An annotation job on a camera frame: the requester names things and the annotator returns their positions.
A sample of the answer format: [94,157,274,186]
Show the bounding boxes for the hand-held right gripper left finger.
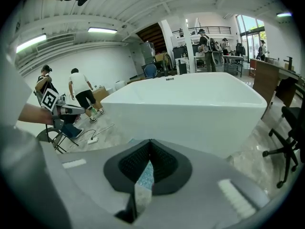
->
[40,138,152,229]

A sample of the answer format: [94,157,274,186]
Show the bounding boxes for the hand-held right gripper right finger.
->
[135,138,270,229]

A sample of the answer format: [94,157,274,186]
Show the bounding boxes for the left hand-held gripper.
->
[40,88,86,128]

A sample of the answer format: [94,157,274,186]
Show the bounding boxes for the pale textured bath mat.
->
[134,160,154,216]

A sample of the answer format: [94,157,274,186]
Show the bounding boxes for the person's left forearm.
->
[17,102,54,126]

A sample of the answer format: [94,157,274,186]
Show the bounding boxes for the person's white shirt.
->
[0,51,33,128]

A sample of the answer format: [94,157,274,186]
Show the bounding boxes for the black folding chair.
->
[35,122,80,154]

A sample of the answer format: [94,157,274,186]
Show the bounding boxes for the cardboard box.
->
[91,85,111,103]

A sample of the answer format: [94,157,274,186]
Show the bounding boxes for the white bathtub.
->
[100,71,268,160]

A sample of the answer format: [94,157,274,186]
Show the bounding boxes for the blue chair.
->
[144,63,158,79]

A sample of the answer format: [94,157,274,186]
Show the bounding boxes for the black office chair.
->
[262,105,305,189]

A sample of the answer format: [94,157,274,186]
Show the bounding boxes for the brown wooden counter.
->
[249,58,301,119]

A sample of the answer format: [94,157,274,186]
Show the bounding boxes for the grey metal table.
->
[222,54,244,78]

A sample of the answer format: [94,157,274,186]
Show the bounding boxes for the white column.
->
[183,15,196,74]

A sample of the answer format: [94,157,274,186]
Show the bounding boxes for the black balcony railing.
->
[171,26,232,37]

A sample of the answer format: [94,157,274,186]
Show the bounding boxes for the glass entrance doors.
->
[235,14,265,62]

